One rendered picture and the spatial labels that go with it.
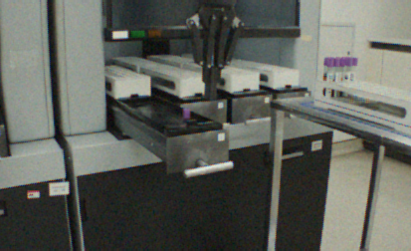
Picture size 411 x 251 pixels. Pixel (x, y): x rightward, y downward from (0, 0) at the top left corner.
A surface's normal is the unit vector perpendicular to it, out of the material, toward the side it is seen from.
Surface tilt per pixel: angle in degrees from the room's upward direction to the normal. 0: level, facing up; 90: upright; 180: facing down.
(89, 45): 90
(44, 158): 90
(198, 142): 90
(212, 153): 90
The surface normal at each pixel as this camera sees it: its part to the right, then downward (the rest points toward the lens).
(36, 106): 0.49, 0.23
